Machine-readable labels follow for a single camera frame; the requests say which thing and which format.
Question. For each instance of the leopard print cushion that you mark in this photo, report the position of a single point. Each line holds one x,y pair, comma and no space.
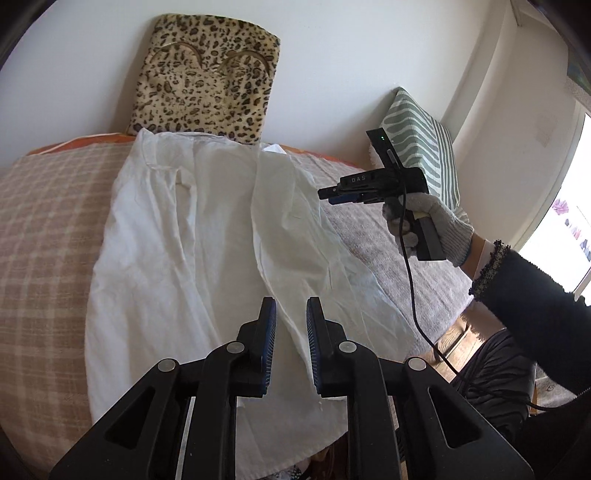
203,83

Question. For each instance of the person's dark patterned skirt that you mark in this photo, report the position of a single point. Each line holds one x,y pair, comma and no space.
494,369

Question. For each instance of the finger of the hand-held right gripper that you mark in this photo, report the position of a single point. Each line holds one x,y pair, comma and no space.
331,191

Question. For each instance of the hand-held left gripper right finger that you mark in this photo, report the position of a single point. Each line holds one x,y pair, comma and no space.
313,332

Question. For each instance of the orange bedsheet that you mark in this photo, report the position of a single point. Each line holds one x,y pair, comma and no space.
92,140

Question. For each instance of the person's right hand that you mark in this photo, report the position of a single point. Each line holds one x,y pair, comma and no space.
448,226

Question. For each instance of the green striped pillow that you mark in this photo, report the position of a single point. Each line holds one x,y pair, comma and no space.
415,134

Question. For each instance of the bright window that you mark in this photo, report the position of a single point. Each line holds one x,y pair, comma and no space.
568,207

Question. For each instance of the white long-sleeved shirt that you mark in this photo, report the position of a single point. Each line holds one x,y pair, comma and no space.
184,240

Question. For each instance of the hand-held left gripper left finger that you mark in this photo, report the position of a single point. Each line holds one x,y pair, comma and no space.
270,332

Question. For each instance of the person's right forearm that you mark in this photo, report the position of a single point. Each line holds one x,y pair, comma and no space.
540,304

